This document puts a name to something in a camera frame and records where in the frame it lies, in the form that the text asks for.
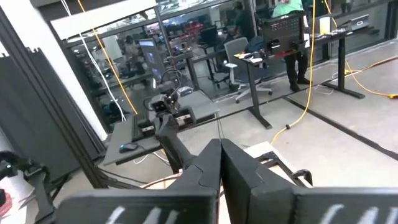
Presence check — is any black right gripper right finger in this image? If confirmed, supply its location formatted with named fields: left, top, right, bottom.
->
left=221, top=139, right=296, bottom=224

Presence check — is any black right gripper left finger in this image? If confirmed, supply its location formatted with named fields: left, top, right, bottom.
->
left=169, top=139, right=222, bottom=191

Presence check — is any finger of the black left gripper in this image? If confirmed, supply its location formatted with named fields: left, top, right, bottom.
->
left=166, top=114, right=200, bottom=167
left=154, top=114, right=192, bottom=170

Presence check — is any black keyboard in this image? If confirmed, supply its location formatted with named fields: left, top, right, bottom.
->
left=132, top=108, right=151, bottom=142

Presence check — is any black computer mouse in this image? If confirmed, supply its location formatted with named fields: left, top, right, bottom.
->
left=119, top=142, right=139, bottom=154

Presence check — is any computer monitor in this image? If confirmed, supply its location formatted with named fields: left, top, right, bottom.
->
left=138, top=39, right=167, bottom=90

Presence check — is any black standing desk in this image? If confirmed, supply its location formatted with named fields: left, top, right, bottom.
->
left=233, top=51, right=274, bottom=130

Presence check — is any grey office chair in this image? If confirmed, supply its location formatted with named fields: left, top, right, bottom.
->
left=223, top=36, right=274, bottom=105

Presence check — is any person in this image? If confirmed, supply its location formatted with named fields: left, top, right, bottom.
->
left=124, top=35, right=141, bottom=63
left=271, top=0, right=313, bottom=93
left=232, top=1, right=254, bottom=41

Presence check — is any white paper label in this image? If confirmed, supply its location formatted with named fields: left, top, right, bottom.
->
left=0, top=175, right=35, bottom=224

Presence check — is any pale yellow cylindrical container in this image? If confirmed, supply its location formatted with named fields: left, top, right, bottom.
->
left=319, top=16, right=331, bottom=35

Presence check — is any grey flat device box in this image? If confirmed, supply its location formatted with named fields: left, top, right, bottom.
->
left=338, top=14, right=371, bottom=32

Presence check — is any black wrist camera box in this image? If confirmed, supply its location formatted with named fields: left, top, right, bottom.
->
left=151, top=96, right=175, bottom=113

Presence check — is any white hanging cable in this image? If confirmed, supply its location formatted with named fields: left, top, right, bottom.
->
left=60, top=0, right=127, bottom=122

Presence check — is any yellow power cable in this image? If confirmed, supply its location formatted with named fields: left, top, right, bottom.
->
left=76, top=0, right=139, bottom=115
left=323, top=0, right=398, bottom=100
left=269, top=0, right=317, bottom=146

